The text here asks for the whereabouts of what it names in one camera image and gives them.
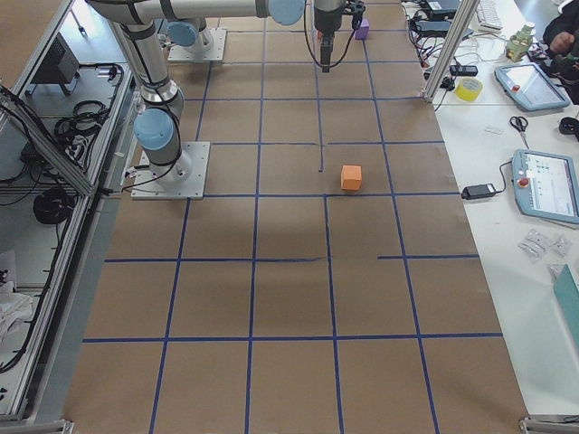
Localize orange foam block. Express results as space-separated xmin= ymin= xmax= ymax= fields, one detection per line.
xmin=340 ymin=165 xmax=363 ymax=192

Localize person hand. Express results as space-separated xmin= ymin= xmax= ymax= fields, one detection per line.
xmin=549 ymin=32 xmax=575 ymax=54

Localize purple foam block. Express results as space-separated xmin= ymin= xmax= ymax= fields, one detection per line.
xmin=355 ymin=19 xmax=370 ymax=41

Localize yellow tape roll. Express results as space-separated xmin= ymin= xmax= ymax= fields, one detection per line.
xmin=455 ymin=77 xmax=483 ymax=102

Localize green toy figure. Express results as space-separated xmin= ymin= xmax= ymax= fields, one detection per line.
xmin=505 ymin=22 xmax=535 ymax=62

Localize teach pendant near scissors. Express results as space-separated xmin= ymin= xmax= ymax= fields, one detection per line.
xmin=494 ymin=63 xmax=570 ymax=111

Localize black power adapter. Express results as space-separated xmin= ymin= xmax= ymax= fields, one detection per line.
xmin=460 ymin=184 xmax=497 ymax=200

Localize brown paper mat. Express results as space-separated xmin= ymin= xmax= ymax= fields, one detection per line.
xmin=64 ymin=1 xmax=525 ymax=433

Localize teach pendant with red button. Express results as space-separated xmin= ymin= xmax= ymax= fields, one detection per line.
xmin=511 ymin=149 xmax=578 ymax=225

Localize black control box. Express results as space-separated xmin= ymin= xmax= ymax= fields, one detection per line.
xmin=26 ymin=33 xmax=80 ymax=96

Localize plastic bag of screws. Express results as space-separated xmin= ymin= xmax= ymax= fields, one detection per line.
xmin=518 ymin=229 xmax=552 ymax=260

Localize teal board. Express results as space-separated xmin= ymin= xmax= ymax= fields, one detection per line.
xmin=554 ymin=265 xmax=579 ymax=344

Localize aluminium frame post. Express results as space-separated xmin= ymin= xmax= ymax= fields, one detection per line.
xmin=422 ymin=0 xmax=479 ymax=102

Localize black handled scissors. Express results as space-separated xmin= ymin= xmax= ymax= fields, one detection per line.
xmin=509 ymin=116 xmax=529 ymax=149

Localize coiled black cables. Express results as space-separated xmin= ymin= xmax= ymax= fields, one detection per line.
xmin=33 ymin=185 xmax=74 ymax=227

